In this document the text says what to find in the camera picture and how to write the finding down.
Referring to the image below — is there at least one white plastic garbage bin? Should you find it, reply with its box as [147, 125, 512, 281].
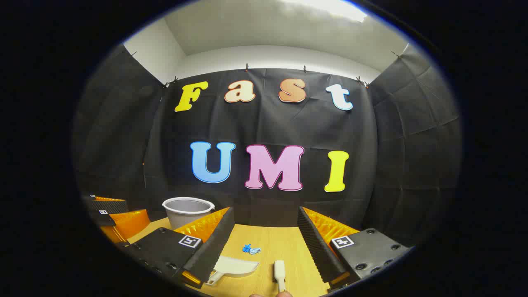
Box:
[162, 197, 215, 230]

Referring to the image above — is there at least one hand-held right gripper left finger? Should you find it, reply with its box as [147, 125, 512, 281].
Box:
[123, 207, 235, 289]

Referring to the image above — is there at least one wooden desktop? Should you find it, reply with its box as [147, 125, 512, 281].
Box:
[126, 217, 332, 297]

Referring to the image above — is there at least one small white broom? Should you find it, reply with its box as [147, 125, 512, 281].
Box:
[274, 260, 287, 293]

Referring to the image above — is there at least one white plastic dustpan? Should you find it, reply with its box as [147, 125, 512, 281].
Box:
[205, 256, 260, 286]

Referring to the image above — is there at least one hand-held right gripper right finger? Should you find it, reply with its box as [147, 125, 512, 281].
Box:
[297, 206, 414, 292]

